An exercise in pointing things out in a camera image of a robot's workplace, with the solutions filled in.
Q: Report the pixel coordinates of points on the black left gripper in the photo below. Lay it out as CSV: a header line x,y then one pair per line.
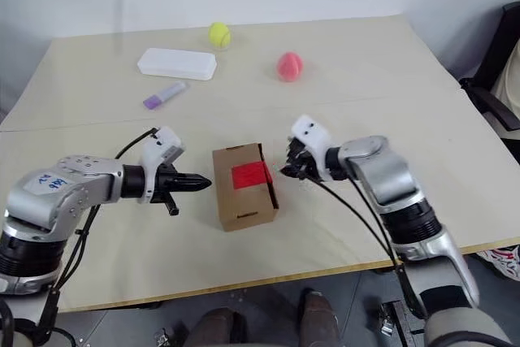
x,y
166,182

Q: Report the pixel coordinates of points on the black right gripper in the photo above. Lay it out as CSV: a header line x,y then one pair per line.
x,y
310,164

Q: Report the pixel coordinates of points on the brown cardboard box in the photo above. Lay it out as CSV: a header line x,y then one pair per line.
x,y
243,205

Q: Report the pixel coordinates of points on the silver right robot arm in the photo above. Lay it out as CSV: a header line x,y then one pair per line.
x,y
390,176

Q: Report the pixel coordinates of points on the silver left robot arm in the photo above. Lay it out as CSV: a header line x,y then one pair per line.
x,y
73,188

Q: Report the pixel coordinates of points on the red tape patch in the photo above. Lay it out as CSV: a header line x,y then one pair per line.
x,y
250,176

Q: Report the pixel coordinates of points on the purple highlighter pen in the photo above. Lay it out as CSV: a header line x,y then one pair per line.
x,y
164,95

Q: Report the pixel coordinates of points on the pink toy peach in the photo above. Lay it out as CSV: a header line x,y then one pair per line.
x,y
290,66

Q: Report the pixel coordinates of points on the white plastic case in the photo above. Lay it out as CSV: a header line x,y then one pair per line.
x,y
176,63

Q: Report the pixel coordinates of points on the yellow tennis ball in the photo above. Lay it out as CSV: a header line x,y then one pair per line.
x,y
219,34

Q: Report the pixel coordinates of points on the dark brown rounded shape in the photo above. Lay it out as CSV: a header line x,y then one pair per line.
x,y
217,328
319,318

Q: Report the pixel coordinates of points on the small metal caster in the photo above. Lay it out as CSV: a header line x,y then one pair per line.
x,y
163,337

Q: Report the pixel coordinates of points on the black metal base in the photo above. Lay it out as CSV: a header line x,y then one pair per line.
x,y
400,322

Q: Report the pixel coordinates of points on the black chair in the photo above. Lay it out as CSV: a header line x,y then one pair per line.
x,y
487,99

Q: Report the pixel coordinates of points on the patterned sneaker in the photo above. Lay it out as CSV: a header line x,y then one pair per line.
x,y
501,261

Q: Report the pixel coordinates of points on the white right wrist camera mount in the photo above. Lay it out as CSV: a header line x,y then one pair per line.
x,y
310,131

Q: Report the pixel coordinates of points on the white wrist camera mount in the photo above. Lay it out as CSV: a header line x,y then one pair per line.
x,y
162,146
310,131

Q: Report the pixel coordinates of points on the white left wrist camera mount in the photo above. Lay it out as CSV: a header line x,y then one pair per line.
x,y
162,146

